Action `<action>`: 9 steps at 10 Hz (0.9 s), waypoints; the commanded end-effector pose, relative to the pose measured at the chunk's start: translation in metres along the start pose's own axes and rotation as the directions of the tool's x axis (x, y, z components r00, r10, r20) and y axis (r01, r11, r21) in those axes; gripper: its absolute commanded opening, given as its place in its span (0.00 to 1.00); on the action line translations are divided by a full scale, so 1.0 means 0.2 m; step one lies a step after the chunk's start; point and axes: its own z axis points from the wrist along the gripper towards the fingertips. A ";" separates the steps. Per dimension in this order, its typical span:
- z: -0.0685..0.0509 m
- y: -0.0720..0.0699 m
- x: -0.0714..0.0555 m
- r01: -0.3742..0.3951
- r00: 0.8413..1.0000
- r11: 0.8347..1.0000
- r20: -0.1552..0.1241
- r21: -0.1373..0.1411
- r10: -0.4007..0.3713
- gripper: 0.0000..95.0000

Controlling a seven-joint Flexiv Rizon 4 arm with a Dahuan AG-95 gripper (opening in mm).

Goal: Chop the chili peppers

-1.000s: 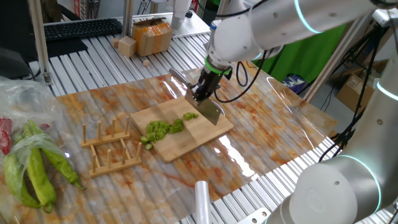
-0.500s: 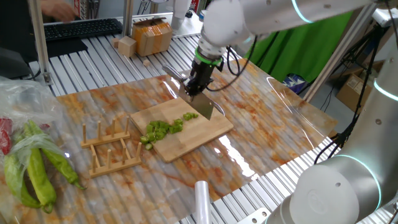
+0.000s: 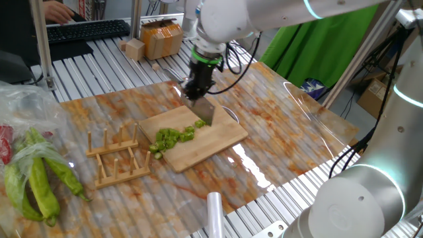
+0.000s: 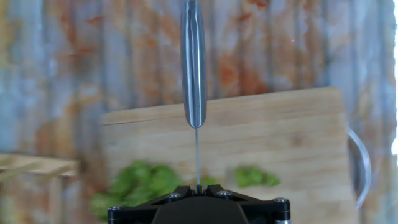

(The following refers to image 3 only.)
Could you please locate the white plastic container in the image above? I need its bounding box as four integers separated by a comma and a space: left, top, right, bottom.
181, 0, 201, 39

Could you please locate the open cardboard box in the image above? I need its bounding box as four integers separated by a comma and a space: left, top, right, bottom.
356, 65, 404, 120

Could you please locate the green cloth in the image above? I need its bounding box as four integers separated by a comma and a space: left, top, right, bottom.
259, 5, 379, 89

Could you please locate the grey tripod mounted device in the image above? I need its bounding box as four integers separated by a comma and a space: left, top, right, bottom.
395, 8, 423, 30

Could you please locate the steel cleaver knife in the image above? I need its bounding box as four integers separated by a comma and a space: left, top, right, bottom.
164, 67, 216, 127

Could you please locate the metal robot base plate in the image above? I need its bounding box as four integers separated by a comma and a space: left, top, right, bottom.
250, 220, 288, 238

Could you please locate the wooden peg rack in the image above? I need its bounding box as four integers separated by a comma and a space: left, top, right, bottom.
85, 124, 152, 190

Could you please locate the long black gripper cable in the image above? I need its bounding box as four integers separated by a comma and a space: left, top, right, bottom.
206, 32, 262, 96

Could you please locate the white plastic film roll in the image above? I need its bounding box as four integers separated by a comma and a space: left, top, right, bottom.
206, 191, 225, 238

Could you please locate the black flat pad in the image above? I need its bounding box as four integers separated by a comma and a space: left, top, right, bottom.
48, 39, 95, 63

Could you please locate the blue white patterned bag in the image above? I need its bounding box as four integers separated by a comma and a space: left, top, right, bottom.
299, 78, 327, 100

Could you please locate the black computer keyboard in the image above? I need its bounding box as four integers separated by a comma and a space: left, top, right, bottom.
46, 19, 132, 44

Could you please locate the short black looped cable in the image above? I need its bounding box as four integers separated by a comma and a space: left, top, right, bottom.
225, 42, 243, 75

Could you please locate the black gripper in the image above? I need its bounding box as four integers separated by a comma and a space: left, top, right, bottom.
181, 61, 221, 100

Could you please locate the taped cardboard box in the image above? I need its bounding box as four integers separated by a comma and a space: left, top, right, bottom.
139, 18, 184, 61

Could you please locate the clear plastic bag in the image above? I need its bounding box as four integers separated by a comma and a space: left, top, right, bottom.
0, 80, 92, 237

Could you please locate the aluminium frame post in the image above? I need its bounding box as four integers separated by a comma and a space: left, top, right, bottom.
130, 0, 143, 40
29, 0, 57, 92
322, 0, 406, 110

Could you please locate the black tripod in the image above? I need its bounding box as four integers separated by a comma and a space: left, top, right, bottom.
362, 26, 414, 133

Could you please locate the large wooden cube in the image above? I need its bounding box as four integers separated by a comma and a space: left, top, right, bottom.
124, 38, 146, 61

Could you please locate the black computer monitor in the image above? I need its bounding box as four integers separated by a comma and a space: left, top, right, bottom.
0, 0, 44, 67

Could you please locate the whole green chili pepper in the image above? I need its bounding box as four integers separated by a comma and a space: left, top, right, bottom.
24, 128, 61, 228
44, 157, 93, 202
3, 163, 46, 222

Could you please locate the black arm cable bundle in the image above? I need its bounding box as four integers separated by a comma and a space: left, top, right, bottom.
328, 125, 377, 179

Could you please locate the person's right hand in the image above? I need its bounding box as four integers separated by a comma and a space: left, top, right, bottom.
42, 0, 75, 25

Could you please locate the dark grey rounded object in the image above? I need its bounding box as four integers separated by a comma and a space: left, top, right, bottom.
0, 50, 36, 85

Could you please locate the marble pattern plastic mat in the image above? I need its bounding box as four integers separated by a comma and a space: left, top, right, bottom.
0, 61, 360, 238

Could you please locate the wooden cutting board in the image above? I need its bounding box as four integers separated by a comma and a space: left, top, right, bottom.
138, 104, 249, 174

